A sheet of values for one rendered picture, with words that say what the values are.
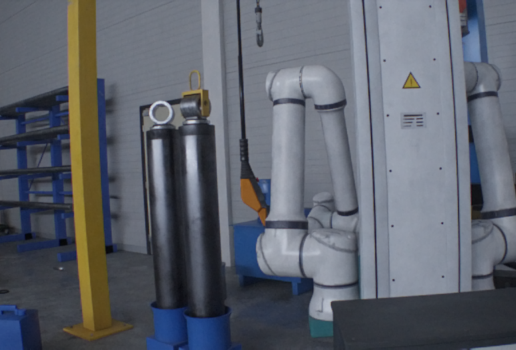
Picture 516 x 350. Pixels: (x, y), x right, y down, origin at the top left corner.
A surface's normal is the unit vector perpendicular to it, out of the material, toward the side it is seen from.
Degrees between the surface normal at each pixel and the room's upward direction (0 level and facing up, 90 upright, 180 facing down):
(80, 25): 90
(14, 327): 90
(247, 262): 90
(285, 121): 80
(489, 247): 90
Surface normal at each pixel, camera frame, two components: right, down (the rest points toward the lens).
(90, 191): 0.78, -0.02
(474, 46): -0.62, 0.05
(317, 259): -0.44, 0.01
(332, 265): -0.22, 0.04
